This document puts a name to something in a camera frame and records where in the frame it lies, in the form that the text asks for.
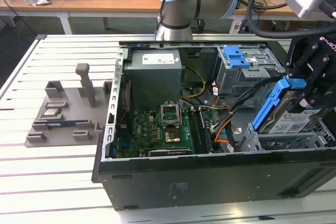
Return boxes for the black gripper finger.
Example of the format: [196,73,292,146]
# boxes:
[286,39,320,78]
[304,50,336,109]

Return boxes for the hard disk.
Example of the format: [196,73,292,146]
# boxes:
[250,76,329,135]

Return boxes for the grey metal disk bay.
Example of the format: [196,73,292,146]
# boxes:
[237,123,331,154]

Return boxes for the blue plastic drive latch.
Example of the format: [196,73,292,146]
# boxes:
[223,47,254,70]

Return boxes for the grey metal drive cage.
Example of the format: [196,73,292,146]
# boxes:
[214,46,287,108]

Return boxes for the dark RAM stick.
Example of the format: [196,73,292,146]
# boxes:
[198,108,213,154]

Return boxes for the black RAM slot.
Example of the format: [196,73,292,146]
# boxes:
[188,108,202,154]

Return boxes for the metal socket cover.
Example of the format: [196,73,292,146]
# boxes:
[160,102,182,128]

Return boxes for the black PC case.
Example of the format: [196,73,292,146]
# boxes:
[90,39,336,211]

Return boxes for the grey power supply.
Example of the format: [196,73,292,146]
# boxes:
[123,49,183,105]

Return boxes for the CPU socket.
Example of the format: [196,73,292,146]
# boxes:
[163,126,182,145]

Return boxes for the black graphics card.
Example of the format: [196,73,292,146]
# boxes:
[147,147,194,158]

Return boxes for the green motherboard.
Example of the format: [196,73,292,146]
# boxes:
[115,103,224,158]

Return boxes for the black case fan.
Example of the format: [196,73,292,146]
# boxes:
[118,79,135,143]

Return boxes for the wooden desk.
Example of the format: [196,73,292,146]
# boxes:
[0,0,69,36]
[60,0,297,36]

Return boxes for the grey parts rack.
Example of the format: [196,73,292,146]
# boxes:
[23,62,116,149]

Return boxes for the blue RAM stick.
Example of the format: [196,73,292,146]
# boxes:
[45,121,89,128]

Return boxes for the silver CPU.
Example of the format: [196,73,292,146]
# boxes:
[41,108,61,119]

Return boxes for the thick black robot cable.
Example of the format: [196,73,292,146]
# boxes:
[245,0,323,40]

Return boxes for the black sleeved wire bundle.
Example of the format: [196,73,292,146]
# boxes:
[225,76,284,154]

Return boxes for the red wire with white label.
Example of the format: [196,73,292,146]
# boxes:
[211,82,230,111]

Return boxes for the yellow black wire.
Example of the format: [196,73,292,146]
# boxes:
[180,65,207,103]

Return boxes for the white grey wire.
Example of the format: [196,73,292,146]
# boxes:
[181,98,233,111]

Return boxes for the orange data wire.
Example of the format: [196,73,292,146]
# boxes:
[214,123,230,146]

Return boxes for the red black fan wire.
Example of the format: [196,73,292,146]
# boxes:
[117,81,132,130]

